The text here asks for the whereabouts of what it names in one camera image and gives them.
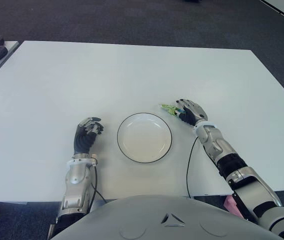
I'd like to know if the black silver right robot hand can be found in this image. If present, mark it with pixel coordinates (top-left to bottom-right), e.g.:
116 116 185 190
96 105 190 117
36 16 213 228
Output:
174 99 208 127

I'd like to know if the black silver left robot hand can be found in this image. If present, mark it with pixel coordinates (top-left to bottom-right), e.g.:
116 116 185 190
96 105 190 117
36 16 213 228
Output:
73 116 105 156

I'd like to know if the green snack packet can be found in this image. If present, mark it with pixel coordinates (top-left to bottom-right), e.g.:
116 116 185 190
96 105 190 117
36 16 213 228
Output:
159 103 185 117

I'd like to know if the white plate with black rim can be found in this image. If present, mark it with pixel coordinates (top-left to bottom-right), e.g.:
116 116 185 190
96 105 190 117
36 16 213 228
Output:
117 112 173 165

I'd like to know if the pink cardboard box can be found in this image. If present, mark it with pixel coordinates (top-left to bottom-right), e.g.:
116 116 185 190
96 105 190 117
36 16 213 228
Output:
223 195 242 217

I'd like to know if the grey robot torso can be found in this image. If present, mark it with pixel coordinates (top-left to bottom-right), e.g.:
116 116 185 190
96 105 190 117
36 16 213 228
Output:
51 194 282 240

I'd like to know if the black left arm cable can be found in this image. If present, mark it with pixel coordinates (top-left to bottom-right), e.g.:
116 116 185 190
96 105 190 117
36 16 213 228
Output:
90 164 107 203

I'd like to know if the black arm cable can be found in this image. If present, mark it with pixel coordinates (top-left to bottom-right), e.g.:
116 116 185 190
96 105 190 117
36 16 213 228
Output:
186 137 200 200
90 164 107 203

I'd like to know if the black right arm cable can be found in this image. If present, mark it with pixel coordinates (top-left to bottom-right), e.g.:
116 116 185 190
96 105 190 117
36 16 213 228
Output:
186 137 200 200

